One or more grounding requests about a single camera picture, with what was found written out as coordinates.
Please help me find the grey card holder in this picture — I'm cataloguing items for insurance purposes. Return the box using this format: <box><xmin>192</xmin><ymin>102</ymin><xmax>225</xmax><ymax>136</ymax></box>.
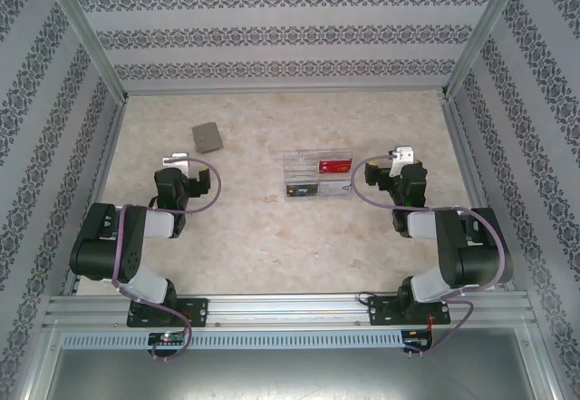
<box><xmin>190</xmin><ymin>122</ymin><xmax>226</xmax><ymax>154</ymax></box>

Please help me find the red VIP card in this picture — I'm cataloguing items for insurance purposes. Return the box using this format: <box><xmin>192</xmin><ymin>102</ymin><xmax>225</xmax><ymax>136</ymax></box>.
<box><xmin>318</xmin><ymin>158</ymin><xmax>354</xmax><ymax>176</ymax></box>

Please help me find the white silver card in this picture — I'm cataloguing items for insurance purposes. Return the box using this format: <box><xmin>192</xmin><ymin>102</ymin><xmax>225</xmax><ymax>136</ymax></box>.
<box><xmin>318</xmin><ymin>180</ymin><xmax>354</xmax><ymax>198</ymax></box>

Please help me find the clear acrylic card box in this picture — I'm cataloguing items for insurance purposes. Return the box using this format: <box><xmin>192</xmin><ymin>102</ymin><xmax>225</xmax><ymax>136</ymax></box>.
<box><xmin>281</xmin><ymin>148</ymin><xmax>355</xmax><ymax>204</ymax></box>

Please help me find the small circuit board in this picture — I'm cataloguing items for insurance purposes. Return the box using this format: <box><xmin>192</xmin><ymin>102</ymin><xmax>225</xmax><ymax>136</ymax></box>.
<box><xmin>148</xmin><ymin>332</ymin><xmax>188</xmax><ymax>346</ymax></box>
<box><xmin>402</xmin><ymin>329</ymin><xmax>434</xmax><ymax>352</ymax></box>

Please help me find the grey metal sheet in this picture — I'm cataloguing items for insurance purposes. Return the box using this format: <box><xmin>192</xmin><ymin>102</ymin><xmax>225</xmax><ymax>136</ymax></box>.
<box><xmin>17</xmin><ymin>327</ymin><xmax>563</xmax><ymax>400</ymax></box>

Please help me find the purple cable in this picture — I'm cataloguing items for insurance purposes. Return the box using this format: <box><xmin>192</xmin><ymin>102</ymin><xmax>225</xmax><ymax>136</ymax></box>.
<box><xmin>111</xmin><ymin>156</ymin><xmax>223</xmax><ymax>363</ymax></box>
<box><xmin>351</xmin><ymin>154</ymin><xmax>508</xmax><ymax>356</ymax></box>

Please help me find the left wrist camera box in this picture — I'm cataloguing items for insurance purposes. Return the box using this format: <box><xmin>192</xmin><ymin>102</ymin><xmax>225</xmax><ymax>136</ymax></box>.
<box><xmin>161</xmin><ymin>151</ymin><xmax>192</xmax><ymax>168</ymax></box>

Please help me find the aluminium side rail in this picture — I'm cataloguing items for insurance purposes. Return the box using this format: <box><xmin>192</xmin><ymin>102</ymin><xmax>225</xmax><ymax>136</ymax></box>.
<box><xmin>441</xmin><ymin>98</ymin><xmax>517</xmax><ymax>292</ymax></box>
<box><xmin>61</xmin><ymin>98</ymin><xmax>131</xmax><ymax>297</ymax></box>

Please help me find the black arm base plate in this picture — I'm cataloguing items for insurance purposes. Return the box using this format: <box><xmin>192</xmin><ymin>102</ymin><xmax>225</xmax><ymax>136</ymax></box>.
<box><xmin>367</xmin><ymin>295</ymin><xmax>452</xmax><ymax>327</ymax></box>
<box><xmin>126</xmin><ymin>298</ymin><xmax>210</xmax><ymax>329</ymax></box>

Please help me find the aluminium mounting rail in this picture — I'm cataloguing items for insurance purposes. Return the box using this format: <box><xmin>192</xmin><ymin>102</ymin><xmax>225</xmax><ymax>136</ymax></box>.
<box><xmin>43</xmin><ymin>291</ymin><xmax>532</xmax><ymax>329</ymax></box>

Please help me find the slotted grey cable duct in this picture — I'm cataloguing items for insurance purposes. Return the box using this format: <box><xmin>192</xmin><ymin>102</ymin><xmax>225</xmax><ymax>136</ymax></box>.
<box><xmin>61</xmin><ymin>330</ymin><xmax>405</xmax><ymax>350</ymax></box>

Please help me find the aluminium frame post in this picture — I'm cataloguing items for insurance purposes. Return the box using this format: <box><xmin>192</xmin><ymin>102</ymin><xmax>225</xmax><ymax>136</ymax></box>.
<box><xmin>438</xmin><ymin>0</ymin><xmax>534</xmax><ymax>100</ymax></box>
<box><xmin>43</xmin><ymin>0</ymin><xmax>131</xmax><ymax>102</ymax></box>

